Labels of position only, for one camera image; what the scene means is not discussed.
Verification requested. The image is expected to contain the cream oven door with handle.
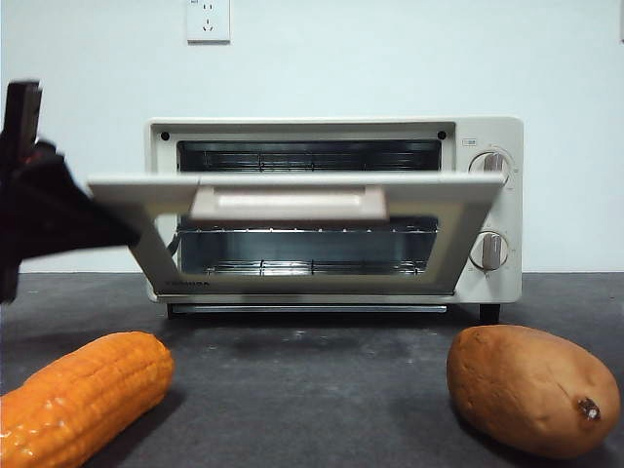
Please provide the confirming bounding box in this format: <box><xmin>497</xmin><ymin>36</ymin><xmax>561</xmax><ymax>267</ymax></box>
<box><xmin>86</xmin><ymin>173</ymin><xmax>507</xmax><ymax>298</ymax></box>

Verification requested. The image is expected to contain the silver oven crumb tray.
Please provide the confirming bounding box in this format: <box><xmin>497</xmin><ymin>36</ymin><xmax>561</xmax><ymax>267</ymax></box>
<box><xmin>168</xmin><ymin>304</ymin><xmax>449</xmax><ymax>314</ymax></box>

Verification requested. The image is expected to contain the cream toaster oven body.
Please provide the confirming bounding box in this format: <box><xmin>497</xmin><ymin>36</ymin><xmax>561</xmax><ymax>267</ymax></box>
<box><xmin>144</xmin><ymin>115</ymin><xmax>524</xmax><ymax>326</ymax></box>

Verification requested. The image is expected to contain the beige oven timer knob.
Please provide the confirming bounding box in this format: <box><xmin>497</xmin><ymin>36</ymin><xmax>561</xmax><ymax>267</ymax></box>
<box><xmin>475</xmin><ymin>229</ymin><xmax>511</xmax><ymax>271</ymax></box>

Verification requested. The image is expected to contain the beige oven temperature knob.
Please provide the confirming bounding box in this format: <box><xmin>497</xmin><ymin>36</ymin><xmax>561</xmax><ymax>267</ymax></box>
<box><xmin>468</xmin><ymin>150</ymin><xmax>508</xmax><ymax>176</ymax></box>

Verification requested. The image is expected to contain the orange corn cob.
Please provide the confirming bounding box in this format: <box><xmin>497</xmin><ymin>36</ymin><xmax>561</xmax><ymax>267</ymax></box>
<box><xmin>0</xmin><ymin>331</ymin><xmax>176</xmax><ymax>468</ymax></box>

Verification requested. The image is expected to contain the brown sweet potato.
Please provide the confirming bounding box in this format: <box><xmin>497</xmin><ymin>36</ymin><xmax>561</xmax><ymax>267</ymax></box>
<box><xmin>447</xmin><ymin>325</ymin><xmax>621</xmax><ymax>459</ymax></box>

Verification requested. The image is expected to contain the white wall socket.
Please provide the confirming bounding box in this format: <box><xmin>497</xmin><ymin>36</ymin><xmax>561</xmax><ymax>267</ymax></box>
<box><xmin>186</xmin><ymin>0</ymin><xmax>231</xmax><ymax>46</ymax></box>

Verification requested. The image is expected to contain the wire oven rack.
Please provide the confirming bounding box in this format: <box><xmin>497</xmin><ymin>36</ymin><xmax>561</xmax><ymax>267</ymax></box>
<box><xmin>180</xmin><ymin>226</ymin><xmax>439</xmax><ymax>236</ymax></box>

